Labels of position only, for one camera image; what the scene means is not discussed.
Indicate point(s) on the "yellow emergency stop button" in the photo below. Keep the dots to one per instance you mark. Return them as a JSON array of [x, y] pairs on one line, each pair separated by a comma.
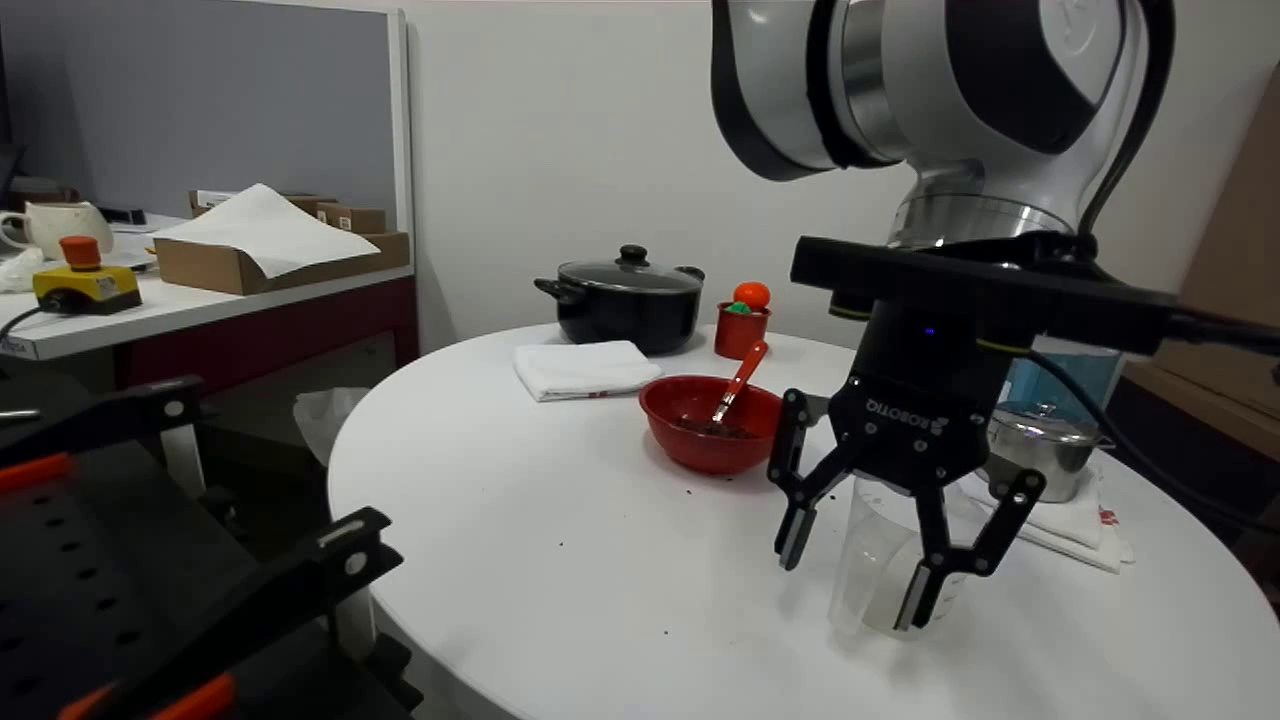
[[83, 281]]

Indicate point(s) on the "black cooking pot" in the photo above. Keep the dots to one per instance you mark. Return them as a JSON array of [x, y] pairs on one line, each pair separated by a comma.
[[627, 312]]

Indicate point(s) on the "grey partition panel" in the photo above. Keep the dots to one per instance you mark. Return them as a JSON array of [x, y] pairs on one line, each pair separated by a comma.
[[203, 93]]

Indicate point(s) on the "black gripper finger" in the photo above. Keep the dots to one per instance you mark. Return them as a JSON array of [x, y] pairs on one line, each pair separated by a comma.
[[803, 481], [982, 545]]

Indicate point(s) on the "white folded cloth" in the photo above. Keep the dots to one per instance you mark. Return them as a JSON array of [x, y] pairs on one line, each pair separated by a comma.
[[586, 369]]

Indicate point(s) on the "white paper napkin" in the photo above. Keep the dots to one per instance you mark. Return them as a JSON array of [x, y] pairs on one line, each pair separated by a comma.
[[1064, 532]]

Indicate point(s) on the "small steel pot with lid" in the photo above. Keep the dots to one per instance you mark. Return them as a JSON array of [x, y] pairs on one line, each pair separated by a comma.
[[1053, 452]]

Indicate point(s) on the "red cup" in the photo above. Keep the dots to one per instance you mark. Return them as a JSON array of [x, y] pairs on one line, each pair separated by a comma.
[[741, 332]]

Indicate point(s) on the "bin with plastic bag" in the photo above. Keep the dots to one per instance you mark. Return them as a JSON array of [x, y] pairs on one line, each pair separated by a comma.
[[324, 423]]

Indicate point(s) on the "white kettle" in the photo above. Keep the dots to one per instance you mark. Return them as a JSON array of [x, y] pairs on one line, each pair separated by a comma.
[[60, 225]]

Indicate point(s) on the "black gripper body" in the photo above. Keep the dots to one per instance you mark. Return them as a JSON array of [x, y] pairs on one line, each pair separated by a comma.
[[920, 400]]

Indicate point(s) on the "orange ball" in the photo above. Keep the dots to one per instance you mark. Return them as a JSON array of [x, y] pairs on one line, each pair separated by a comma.
[[755, 294]]

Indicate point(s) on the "glass pot lid black knob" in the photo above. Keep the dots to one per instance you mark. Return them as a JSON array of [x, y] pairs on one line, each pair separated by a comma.
[[627, 271]]

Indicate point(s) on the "red plastic spoon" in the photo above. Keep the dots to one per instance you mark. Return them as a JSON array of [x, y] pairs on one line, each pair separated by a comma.
[[739, 385]]

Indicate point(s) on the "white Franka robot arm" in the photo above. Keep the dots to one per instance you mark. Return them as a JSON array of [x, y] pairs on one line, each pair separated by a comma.
[[934, 93]]

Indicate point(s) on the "flat cardboard box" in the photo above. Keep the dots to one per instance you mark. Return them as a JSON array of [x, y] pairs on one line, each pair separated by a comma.
[[203, 267]]

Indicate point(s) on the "black frame with orange clamps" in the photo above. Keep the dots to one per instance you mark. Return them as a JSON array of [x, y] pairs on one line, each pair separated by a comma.
[[132, 587]]

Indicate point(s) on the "blue picture book box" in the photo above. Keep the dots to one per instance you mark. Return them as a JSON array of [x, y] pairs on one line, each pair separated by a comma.
[[1053, 382]]

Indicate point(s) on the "white desk red front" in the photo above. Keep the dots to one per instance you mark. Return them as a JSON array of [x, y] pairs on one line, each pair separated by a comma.
[[203, 324]]

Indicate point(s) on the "red bowl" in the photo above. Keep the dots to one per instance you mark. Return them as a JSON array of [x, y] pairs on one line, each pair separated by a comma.
[[704, 434]]

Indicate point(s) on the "white paper sheet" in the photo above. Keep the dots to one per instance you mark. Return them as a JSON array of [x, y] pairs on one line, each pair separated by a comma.
[[264, 230]]

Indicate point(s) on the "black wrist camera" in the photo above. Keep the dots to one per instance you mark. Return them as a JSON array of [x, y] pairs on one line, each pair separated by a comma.
[[987, 284]]

